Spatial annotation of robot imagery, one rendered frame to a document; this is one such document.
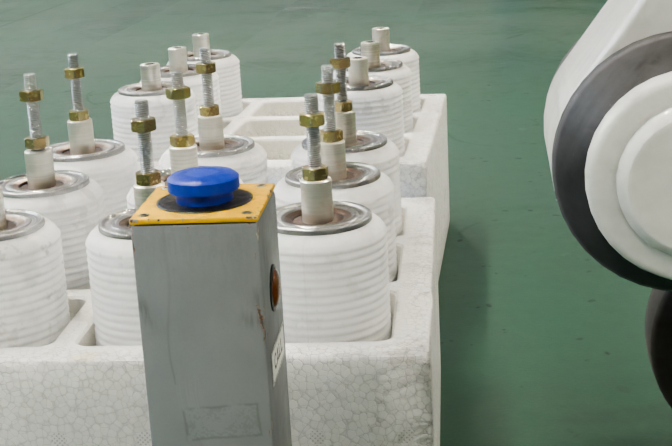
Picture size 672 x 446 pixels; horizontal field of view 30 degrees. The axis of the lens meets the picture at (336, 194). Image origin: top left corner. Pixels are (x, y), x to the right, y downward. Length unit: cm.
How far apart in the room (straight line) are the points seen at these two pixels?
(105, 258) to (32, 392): 10
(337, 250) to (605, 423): 40
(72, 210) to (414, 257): 27
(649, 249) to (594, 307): 75
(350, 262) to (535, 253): 78
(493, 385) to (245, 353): 56
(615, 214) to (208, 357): 23
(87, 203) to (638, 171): 50
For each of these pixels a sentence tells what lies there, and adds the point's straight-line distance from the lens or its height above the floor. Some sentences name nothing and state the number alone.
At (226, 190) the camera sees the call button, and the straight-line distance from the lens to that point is 69.
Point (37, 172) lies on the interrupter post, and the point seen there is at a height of 26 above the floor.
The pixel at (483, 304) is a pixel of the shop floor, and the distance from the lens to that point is 143.
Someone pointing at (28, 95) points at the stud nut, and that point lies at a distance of 102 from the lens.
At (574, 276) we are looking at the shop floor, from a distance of 152.
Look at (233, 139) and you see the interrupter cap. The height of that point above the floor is 25.
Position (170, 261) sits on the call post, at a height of 29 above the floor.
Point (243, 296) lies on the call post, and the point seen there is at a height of 27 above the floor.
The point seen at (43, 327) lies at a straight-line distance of 92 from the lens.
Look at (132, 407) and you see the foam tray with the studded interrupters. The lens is 87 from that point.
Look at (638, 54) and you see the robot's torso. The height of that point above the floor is 39.
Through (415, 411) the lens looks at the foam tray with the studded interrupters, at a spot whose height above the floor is 14.
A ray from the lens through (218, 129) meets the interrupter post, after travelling 111.
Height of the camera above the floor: 50
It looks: 15 degrees down
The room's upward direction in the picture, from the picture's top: 3 degrees counter-clockwise
